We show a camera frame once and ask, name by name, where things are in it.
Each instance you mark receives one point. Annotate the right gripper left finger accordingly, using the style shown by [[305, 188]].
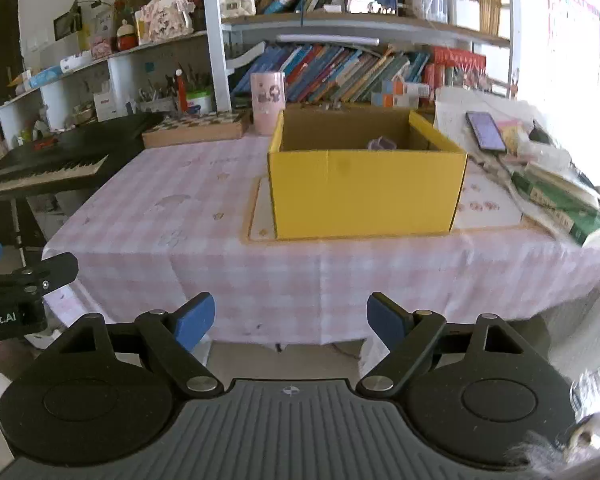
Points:
[[169, 340]]

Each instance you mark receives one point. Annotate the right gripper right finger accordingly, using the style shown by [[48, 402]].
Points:
[[410, 339]]

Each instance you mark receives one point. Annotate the black Yamaha keyboard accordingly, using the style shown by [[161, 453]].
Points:
[[78, 159]]

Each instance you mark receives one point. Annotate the yellow cardboard box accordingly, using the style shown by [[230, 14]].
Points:
[[326, 183]]

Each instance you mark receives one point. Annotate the wooden chess board box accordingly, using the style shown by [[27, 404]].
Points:
[[196, 129]]

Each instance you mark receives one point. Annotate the green book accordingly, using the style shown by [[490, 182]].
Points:
[[580, 222]]

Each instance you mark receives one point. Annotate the smartphone on paper stack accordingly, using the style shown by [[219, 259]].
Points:
[[486, 132]]

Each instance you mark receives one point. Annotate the green lid white jar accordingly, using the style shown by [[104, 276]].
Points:
[[200, 102]]

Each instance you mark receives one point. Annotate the red pen with white cap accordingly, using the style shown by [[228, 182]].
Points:
[[182, 100]]

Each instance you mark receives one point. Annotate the pink cylindrical cup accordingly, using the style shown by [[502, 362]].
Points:
[[267, 99]]

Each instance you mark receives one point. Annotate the red white doll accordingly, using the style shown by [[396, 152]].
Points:
[[126, 36]]

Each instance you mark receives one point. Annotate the white bookshelf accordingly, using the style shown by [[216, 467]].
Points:
[[77, 74]]

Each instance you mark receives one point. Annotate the pink floral ornament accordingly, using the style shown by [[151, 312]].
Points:
[[161, 20]]

